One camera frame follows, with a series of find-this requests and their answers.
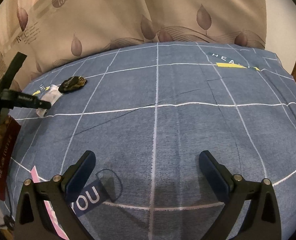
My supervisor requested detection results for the white floral square packet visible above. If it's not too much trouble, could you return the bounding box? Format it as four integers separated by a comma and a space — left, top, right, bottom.
36, 85, 62, 117

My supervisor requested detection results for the black crumpled small item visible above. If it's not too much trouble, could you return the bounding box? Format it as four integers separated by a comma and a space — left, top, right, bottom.
59, 76, 87, 94

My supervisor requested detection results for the beige leaf pattern curtain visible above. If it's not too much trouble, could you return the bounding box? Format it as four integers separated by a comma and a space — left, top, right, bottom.
0, 0, 267, 90

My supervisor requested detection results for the blue plaid bed sheet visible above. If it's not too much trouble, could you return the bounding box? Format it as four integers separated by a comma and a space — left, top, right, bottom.
0, 42, 296, 239

